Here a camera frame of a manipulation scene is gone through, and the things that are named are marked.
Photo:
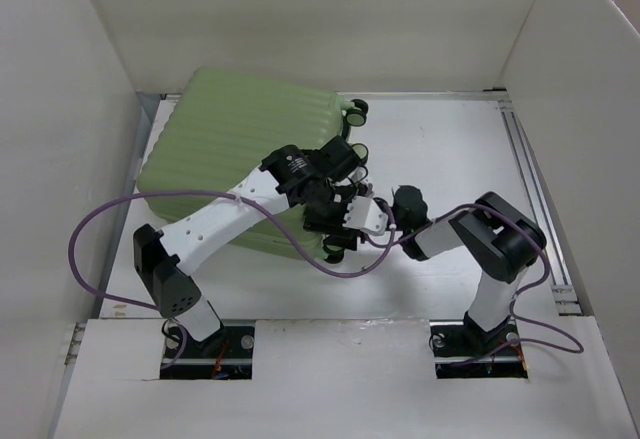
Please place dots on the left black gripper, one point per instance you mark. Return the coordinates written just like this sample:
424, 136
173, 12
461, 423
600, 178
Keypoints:
334, 225

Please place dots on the green suitcase blue lining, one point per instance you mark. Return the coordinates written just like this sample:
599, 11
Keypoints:
224, 124

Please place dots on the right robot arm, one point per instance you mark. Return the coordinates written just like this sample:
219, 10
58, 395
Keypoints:
502, 241

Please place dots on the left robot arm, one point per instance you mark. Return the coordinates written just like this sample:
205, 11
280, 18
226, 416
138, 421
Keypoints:
322, 181

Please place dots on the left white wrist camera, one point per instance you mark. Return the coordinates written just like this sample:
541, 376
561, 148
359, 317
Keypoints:
364, 214

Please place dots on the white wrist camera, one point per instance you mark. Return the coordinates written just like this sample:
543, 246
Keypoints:
364, 214
365, 189

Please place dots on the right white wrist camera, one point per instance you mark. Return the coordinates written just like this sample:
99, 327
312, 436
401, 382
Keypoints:
365, 189

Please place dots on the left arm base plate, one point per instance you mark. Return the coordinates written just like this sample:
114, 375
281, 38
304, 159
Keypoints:
185, 361

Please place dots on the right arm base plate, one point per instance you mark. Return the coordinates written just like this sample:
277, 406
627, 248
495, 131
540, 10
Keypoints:
456, 357

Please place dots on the aluminium rail right side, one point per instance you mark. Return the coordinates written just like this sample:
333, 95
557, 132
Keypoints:
563, 290

